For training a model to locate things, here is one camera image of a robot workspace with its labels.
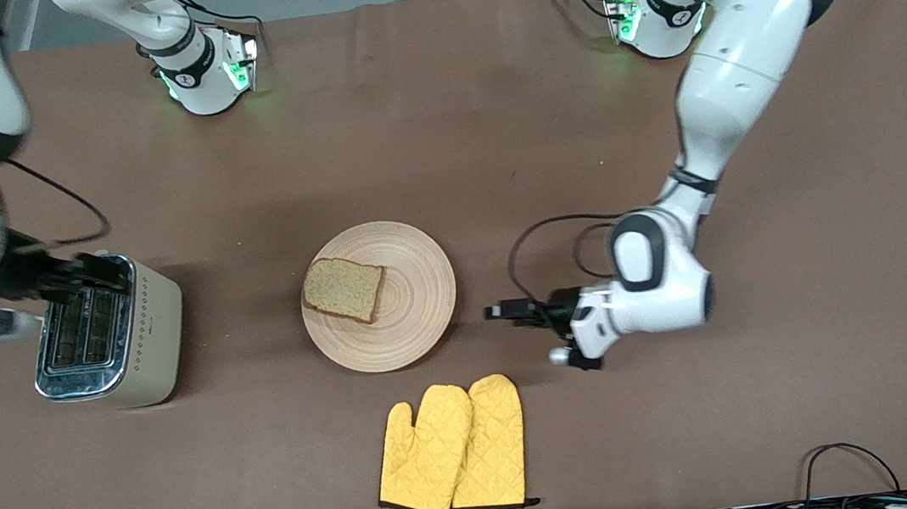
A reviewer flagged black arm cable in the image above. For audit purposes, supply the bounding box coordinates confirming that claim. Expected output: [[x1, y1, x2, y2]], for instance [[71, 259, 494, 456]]
[[0, 148, 114, 256], [501, 208, 640, 310]]

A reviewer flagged looped black floor cable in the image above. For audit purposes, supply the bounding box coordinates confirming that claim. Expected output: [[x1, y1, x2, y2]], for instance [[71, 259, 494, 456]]
[[798, 435, 904, 506]]

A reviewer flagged brown table cover cloth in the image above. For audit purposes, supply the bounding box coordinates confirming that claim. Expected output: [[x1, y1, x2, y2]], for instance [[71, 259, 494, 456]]
[[0, 0, 907, 509]]

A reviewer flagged black right base cable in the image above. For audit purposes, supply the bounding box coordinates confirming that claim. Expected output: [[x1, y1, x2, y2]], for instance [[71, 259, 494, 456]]
[[184, 0, 264, 40]]

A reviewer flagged yellow quilted oven mitt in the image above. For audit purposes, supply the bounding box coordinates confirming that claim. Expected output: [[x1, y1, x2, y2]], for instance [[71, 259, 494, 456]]
[[366, 381, 485, 509], [437, 370, 542, 509]]

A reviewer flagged brown bread slice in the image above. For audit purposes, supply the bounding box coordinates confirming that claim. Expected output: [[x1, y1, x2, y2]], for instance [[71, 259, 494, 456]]
[[298, 250, 392, 332]]

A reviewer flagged beige chrome two-slot toaster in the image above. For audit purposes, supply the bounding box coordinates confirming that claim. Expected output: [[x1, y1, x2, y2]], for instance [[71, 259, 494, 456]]
[[20, 245, 195, 420]]

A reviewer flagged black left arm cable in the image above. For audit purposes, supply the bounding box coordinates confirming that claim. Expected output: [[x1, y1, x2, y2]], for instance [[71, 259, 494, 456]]
[[501, 208, 640, 310]]

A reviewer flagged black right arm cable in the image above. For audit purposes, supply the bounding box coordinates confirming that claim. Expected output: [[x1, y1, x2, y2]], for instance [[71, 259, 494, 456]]
[[0, 148, 114, 256]]

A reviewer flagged round wooden plate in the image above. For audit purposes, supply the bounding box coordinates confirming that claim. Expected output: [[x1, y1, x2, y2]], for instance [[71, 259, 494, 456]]
[[292, 213, 466, 382]]

